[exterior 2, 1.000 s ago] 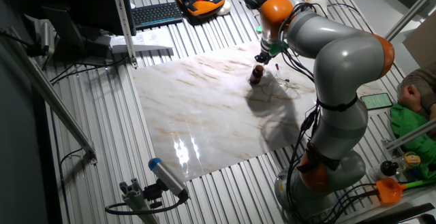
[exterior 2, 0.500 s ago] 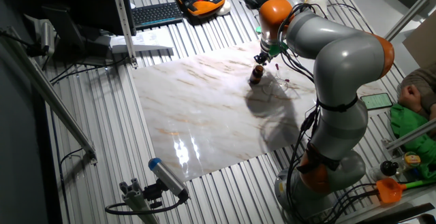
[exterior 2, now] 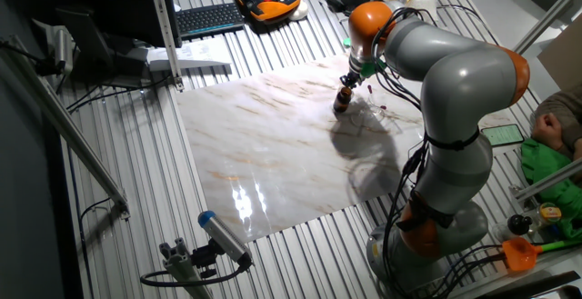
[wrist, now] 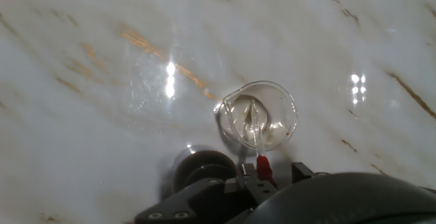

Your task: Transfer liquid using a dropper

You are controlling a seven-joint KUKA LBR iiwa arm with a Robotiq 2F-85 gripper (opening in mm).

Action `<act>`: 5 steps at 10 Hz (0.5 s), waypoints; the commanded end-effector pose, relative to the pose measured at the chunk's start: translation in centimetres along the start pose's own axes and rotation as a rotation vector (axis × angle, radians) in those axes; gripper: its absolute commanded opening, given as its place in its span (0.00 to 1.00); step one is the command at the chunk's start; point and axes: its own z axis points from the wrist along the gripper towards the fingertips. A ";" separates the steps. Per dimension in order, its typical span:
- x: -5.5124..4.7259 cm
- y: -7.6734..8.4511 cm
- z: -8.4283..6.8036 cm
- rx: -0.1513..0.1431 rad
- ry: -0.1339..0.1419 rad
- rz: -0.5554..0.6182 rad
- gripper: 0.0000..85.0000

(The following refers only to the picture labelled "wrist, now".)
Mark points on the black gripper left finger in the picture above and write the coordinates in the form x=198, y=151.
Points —
x=204, y=200

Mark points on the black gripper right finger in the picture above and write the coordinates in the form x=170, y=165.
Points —
x=301, y=172

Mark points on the brown glass bottle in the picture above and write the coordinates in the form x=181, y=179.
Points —
x=201, y=162

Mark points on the small clear glass beaker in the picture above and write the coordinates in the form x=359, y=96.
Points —
x=279, y=115

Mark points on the marble pattern board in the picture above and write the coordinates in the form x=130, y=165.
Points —
x=85, y=115

